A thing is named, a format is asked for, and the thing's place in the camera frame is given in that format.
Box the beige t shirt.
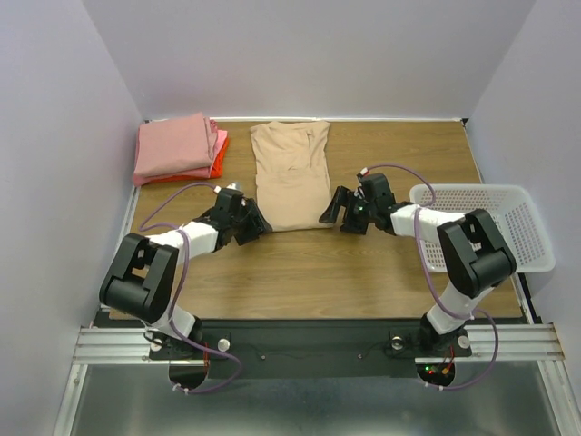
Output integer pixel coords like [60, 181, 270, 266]
[251, 121, 331, 232]

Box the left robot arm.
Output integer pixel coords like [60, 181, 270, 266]
[99, 188, 272, 358]

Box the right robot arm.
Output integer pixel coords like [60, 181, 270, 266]
[319, 171, 517, 354]

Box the folded light pink t shirt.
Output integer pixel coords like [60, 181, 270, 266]
[213, 130, 228, 159]

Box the white plastic basket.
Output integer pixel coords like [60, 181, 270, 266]
[409, 183, 556, 273]

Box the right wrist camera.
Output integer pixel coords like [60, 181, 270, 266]
[357, 167, 370, 182]

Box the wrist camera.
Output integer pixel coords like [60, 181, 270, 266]
[213, 182, 241, 194]
[357, 167, 370, 182]

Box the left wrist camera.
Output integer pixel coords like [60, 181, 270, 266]
[213, 182, 241, 194]

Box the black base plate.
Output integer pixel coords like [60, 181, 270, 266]
[145, 319, 472, 381]

